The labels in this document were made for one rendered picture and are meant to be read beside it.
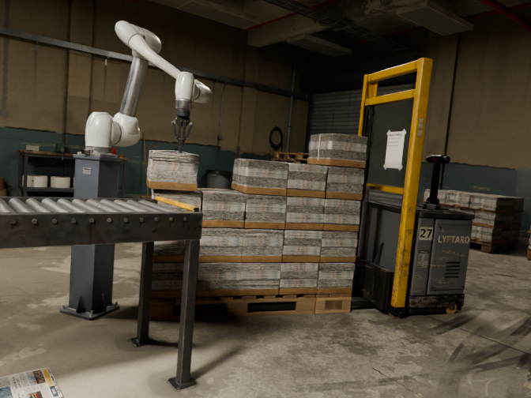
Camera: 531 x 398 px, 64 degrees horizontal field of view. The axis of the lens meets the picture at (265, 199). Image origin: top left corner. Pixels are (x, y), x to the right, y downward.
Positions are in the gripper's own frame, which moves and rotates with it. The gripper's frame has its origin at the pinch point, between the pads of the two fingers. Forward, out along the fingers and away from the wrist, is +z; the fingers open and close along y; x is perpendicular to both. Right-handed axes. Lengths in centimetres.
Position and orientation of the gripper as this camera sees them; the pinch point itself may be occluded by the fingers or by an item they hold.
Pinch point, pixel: (180, 145)
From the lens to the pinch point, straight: 252.5
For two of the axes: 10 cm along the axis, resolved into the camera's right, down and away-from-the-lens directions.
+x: 3.3, 1.1, -9.4
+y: -9.4, -0.5, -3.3
